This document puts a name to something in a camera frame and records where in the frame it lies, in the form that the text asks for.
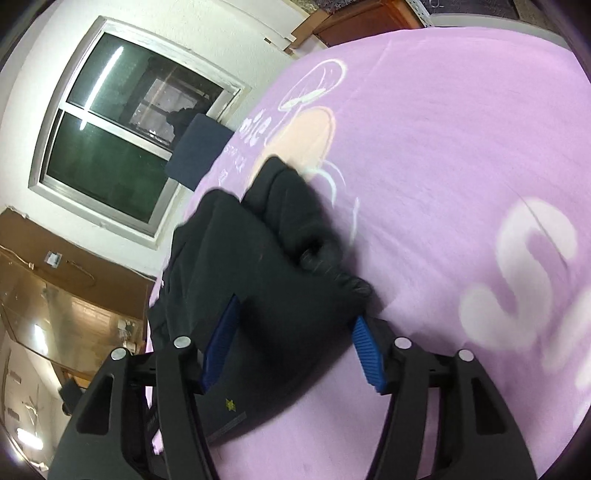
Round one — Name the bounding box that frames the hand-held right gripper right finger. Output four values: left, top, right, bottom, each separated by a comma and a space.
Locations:
353, 316, 539, 480

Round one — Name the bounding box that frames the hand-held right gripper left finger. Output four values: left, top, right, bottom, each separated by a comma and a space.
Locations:
46, 295, 241, 480

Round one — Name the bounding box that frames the black hoodie with yellow lining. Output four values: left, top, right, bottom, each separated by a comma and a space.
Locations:
147, 156, 376, 446

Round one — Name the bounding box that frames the wooden glass door cabinet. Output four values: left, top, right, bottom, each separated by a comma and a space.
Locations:
0, 208, 158, 398

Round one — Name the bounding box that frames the small dark object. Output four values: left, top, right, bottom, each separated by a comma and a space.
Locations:
59, 378, 88, 417

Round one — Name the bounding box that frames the white framed window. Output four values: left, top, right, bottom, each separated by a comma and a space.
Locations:
28, 16, 252, 238

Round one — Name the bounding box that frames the purple printed blanket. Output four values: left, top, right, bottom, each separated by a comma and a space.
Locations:
143, 23, 591, 480

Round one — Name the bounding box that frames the flat cardboard piece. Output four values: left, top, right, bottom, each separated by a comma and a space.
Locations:
285, 0, 326, 52

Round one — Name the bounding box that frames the wooden side cabinet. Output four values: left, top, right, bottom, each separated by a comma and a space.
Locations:
314, 0, 428, 48

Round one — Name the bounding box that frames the grey metal rack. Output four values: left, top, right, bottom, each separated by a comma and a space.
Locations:
406, 0, 437, 26

